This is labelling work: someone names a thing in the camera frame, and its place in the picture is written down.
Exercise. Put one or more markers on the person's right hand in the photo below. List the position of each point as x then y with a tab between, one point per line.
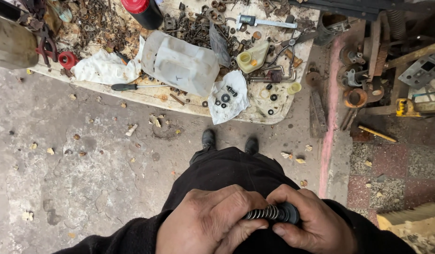
320	229

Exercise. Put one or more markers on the person's left hand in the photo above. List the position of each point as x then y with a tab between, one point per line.
200	218

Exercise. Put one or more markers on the piston with spring and seal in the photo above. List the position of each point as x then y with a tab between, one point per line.
274	212

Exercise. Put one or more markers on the person's black trousers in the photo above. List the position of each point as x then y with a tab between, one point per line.
228	173

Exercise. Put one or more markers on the person's black left shoe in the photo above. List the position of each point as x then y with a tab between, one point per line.
208	138

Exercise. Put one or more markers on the person's black shoe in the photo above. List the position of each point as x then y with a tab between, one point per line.
251	145
208	138

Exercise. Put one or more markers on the person's black right shoe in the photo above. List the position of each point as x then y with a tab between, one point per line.
251	145

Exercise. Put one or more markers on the pale wooden block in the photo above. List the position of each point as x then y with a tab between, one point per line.
411	222

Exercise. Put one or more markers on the dark metal wedge bar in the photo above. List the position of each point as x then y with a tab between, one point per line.
318	116

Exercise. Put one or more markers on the rusty metal rod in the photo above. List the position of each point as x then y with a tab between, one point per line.
177	99

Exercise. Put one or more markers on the black bolt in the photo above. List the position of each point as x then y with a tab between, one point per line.
232	91

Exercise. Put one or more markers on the yellow plastic cap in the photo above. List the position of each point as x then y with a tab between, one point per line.
294	88

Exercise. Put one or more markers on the rusty metal disc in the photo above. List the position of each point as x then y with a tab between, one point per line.
312	79

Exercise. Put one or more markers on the bent metal hex key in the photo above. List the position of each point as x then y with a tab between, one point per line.
274	80

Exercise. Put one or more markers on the white plastic canister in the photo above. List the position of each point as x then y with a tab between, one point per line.
180	63

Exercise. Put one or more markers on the cream plastic reservoir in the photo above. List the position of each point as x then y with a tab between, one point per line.
251	58

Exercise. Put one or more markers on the clear plastic bag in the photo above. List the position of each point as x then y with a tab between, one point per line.
219	46

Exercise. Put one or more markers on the heap of rusty machine parts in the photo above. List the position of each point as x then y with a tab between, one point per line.
380	63

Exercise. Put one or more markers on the large crumpled white cloth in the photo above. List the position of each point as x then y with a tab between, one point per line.
104	68

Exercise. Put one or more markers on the heap of dark bolts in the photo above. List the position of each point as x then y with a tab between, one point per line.
196	31

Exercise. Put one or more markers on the circlip pliers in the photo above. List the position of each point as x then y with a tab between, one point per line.
291	42

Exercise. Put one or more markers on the grey metal cylinder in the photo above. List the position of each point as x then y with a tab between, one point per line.
327	33

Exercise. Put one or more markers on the digital caliper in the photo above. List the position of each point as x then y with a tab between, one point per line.
247	20

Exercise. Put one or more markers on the red round plastic cap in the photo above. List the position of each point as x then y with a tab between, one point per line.
67	60

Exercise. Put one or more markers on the black bottle with red cap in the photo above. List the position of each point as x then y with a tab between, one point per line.
147	12

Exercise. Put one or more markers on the heap of rusty nuts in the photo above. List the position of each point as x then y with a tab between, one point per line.
97	24

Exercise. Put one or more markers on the tan metal drum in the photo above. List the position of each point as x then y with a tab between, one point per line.
11	46

